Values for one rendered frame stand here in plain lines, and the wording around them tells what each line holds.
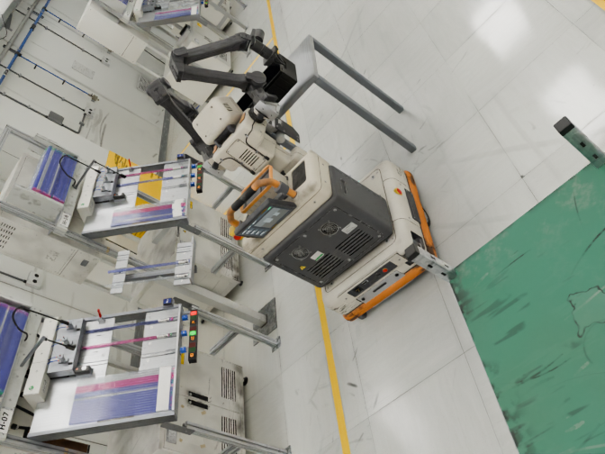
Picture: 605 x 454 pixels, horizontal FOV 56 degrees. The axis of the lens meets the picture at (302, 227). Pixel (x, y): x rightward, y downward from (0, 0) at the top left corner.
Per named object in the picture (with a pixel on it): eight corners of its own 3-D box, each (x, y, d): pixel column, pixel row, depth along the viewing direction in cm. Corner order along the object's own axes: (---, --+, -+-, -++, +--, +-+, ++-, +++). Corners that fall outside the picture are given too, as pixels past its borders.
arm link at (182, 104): (148, 96, 272) (167, 83, 271) (142, 86, 273) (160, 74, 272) (184, 121, 314) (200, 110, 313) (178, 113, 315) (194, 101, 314)
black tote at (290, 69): (233, 152, 323) (217, 142, 317) (233, 133, 335) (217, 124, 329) (297, 82, 293) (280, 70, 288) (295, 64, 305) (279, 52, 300)
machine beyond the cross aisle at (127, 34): (250, 22, 734) (113, -78, 641) (253, 49, 673) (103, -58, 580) (192, 98, 797) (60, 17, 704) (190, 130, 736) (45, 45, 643)
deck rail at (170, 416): (177, 417, 279) (174, 411, 275) (177, 421, 278) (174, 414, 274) (32, 439, 278) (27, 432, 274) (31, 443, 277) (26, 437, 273)
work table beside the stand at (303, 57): (416, 149, 336) (314, 74, 297) (337, 217, 372) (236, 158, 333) (402, 106, 367) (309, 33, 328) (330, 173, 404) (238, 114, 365)
